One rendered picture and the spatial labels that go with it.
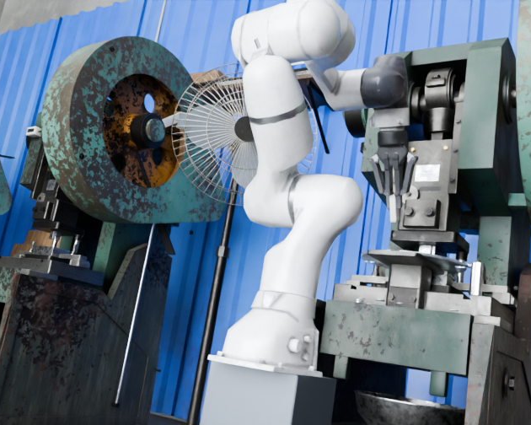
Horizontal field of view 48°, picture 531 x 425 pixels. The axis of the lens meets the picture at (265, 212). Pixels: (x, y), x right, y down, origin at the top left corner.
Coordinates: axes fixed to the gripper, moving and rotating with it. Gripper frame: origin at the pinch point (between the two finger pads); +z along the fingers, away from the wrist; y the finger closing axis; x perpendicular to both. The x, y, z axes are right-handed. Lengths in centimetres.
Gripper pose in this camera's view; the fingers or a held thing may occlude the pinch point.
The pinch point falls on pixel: (394, 207)
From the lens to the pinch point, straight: 157.8
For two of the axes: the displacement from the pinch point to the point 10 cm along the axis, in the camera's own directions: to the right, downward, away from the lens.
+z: 0.6, 9.9, 1.5
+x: 5.3, -1.6, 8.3
